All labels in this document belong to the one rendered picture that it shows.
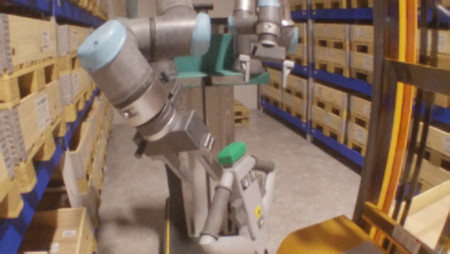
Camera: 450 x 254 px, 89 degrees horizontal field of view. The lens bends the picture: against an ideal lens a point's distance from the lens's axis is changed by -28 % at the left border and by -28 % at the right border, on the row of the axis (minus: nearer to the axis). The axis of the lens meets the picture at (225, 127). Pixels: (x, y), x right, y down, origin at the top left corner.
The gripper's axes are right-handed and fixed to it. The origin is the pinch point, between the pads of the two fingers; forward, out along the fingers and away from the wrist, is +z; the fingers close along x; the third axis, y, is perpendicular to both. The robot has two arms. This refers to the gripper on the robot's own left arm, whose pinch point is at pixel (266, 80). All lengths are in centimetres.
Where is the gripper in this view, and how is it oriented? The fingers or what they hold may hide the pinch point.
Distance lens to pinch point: 110.7
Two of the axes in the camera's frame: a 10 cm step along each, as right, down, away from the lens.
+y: 0.1, -1.0, -9.9
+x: 10.0, 1.0, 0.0
